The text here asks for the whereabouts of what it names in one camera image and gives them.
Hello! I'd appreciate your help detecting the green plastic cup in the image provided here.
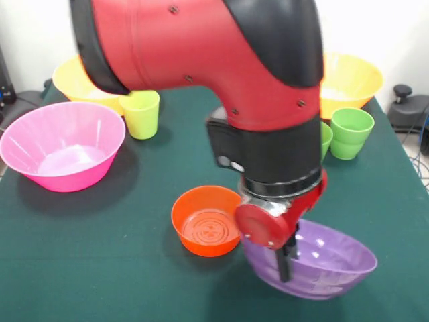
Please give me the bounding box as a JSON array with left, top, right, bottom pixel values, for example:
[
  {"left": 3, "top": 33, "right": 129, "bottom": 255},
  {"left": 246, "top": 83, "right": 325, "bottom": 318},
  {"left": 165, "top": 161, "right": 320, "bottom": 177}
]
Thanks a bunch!
[
  {"left": 330, "top": 107, "right": 375, "bottom": 161},
  {"left": 320, "top": 121, "right": 334, "bottom": 164},
  {"left": 119, "top": 89, "right": 161, "bottom": 140}
]

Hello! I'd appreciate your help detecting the black equipment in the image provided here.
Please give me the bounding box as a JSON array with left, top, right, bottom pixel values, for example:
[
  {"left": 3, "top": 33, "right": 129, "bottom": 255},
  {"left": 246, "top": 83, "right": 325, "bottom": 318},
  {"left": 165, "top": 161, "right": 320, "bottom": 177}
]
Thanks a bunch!
[{"left": 0, "top": 43, "right": 18, "bottom": 105}]

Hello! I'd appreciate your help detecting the small red plastic bowl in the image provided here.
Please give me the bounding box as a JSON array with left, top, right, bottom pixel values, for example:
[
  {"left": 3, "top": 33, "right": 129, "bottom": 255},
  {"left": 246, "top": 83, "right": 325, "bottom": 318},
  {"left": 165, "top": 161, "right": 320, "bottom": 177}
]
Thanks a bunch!
[{"left": 171, "top": 185, "right": 244, "bottom": 258}]

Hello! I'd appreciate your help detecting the large orange plastic bowl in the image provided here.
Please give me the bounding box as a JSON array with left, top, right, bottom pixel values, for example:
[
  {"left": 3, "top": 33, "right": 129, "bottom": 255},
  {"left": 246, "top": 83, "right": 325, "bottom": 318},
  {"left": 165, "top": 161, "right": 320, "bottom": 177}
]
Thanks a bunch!
[
  {"left": 52, "top": 55, "right": 127, "bottom": 117},
  {"left": 319, "top": 52, "right": 385, "bottom": 120}
]

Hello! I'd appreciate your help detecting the grey round stand base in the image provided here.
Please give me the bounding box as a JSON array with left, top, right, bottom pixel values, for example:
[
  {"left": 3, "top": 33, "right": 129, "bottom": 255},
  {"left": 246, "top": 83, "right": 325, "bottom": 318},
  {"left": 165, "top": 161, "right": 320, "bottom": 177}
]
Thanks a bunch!
[{"left": 13, "top": 87, "right": 46, "bottom": 109}]

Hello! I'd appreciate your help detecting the dark green table cloth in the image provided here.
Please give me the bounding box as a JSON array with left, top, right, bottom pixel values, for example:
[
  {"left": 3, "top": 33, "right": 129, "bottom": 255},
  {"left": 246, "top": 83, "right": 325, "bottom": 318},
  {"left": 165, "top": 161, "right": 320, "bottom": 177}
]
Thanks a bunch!
[{"left": 0, "top": 76, "right": 429, "bottom": 322}]

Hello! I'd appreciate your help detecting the large pink plastic bowl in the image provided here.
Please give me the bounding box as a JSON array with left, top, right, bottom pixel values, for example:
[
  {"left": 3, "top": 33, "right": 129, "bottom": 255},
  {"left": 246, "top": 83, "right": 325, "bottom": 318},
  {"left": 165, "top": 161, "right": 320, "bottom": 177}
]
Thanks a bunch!
[{"left": 0, "top": 101, "right": 127, "bottom": 193}]

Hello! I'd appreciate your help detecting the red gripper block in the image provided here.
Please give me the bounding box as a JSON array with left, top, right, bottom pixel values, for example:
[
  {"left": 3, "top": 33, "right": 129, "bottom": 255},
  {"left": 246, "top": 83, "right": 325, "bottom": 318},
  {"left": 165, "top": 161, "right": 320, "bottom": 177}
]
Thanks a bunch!
[{"left": 234, "top": 168, "right": 328, "bottom": 284}]

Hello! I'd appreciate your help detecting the black knobbed stand base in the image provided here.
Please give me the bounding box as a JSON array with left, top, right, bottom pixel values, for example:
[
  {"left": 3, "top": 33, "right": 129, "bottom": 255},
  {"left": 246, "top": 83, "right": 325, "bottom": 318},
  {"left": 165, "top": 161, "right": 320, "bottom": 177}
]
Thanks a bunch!
[{"left": 388, "top": 83, "right": 429, "bottom": 133}]

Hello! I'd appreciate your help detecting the purple plastic bowl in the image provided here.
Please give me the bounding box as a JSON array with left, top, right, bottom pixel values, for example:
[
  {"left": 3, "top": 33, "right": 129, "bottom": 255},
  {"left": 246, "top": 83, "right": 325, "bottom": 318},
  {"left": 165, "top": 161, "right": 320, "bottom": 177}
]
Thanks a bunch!
[{"left": 241, "top": 218, "right": 379, "bottom": 301}]

